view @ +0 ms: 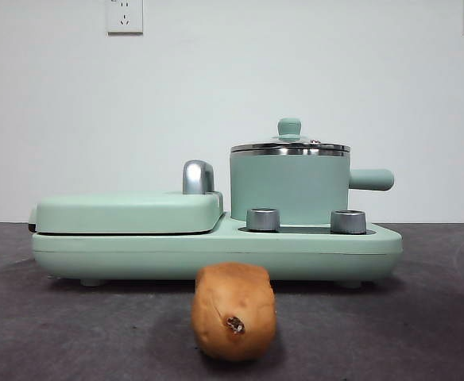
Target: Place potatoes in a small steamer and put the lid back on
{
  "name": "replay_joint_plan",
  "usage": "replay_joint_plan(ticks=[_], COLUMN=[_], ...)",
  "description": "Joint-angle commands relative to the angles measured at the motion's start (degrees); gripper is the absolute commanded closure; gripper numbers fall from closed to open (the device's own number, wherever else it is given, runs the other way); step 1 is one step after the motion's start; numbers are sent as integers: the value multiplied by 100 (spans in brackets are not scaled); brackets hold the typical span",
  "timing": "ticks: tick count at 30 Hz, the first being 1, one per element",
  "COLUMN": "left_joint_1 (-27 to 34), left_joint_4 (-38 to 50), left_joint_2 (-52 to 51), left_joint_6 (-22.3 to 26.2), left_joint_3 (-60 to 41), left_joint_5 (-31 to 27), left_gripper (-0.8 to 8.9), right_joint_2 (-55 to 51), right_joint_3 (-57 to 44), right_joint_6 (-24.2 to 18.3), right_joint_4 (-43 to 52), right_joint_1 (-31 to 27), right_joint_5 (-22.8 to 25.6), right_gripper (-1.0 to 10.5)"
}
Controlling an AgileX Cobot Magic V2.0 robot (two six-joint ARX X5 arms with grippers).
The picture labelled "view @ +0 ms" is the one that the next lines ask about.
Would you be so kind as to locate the glass pot lid green knob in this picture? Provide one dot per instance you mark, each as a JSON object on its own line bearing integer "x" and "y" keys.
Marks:
{"x": 290, "y": 127}

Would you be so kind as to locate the brown potato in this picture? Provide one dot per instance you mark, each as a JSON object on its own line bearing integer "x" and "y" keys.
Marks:
{"x": 232, "y": 301}

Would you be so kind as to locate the silver control knob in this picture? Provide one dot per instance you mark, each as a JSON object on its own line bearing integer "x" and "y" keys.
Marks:
{"x": 263, "y": 219}
{"x": 348, "y": 221}

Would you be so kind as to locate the mint green griddle cover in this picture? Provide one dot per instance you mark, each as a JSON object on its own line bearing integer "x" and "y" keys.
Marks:
{"x": 124, "y": 212}

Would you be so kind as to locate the mint green breakfast machine base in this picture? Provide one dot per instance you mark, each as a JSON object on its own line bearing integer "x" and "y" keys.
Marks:
{"x": 136, "y": 254}

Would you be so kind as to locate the white wall socket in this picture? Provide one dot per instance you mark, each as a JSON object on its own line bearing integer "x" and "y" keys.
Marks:
{"x": 124, "y": 16}

